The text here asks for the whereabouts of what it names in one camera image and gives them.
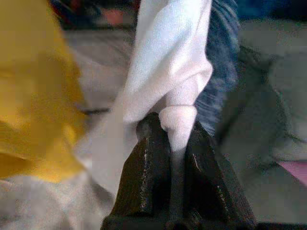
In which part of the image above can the grey green leather sofa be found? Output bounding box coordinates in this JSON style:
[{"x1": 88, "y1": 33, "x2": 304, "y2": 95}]
[{"x1": 215, "y1": 19, "x2": 307, "y2": 216}]

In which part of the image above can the yellow shirt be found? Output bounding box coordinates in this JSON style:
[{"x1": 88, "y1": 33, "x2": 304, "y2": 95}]
[{"x1": 0, "y1": 0, "x2": 87, "y2": 184}]

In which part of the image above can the white garment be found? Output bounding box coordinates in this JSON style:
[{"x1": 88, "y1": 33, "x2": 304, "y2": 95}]
[{"x1": 91, "y1": 0, "x2": 214, "y2": 216}]

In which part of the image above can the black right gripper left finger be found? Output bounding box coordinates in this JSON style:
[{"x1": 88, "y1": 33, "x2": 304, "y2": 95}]
[{"x1": 112, "y1": 112, "x2": 175, "y2": 216}]

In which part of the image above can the pink foam mat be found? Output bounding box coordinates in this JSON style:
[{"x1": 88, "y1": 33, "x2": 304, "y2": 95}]
[{"x1": 278, "y1": 160, "x2": 307, "y2": 185}]

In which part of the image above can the blue plaid shirt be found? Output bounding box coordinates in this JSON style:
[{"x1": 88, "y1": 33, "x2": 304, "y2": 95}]
[{"x1": 194, "y1": 0, "x2": 240, "y2": 135}]

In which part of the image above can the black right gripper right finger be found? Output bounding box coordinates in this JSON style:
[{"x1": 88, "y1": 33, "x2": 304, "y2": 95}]
[{"x1": 183, "y1": 121, "x2": 252, "y2": 223}]

